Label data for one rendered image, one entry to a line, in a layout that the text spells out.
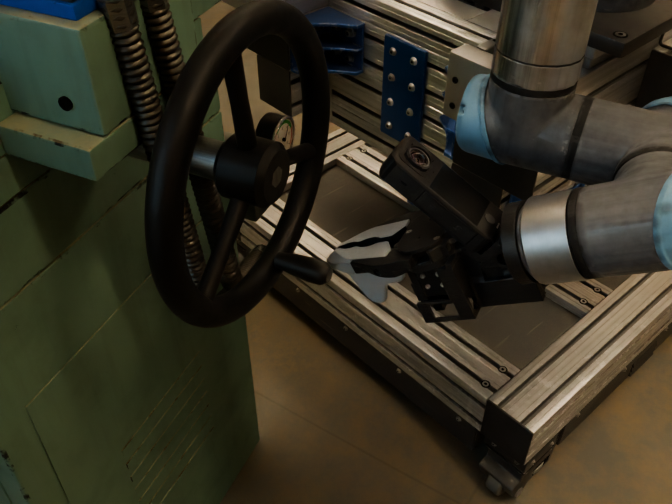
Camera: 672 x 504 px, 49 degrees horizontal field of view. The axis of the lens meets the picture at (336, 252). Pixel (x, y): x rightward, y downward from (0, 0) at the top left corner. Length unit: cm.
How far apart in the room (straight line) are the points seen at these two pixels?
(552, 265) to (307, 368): 99
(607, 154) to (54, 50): 45
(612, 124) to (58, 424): 62
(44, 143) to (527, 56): 39
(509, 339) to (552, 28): 81
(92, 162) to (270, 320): 107
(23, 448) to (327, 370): 83
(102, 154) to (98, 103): 4
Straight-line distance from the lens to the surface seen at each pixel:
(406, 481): 139
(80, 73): 59
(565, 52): 64
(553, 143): 67
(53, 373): 82
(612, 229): 58
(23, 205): 71
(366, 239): 72
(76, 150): 61
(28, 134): 64
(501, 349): 133
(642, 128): 67
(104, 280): 83
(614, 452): 151
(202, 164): 66
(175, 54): 64
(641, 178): 60
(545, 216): 61
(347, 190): 164
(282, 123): 96
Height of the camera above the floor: 119
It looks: 41 degrees down
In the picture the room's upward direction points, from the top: straight up
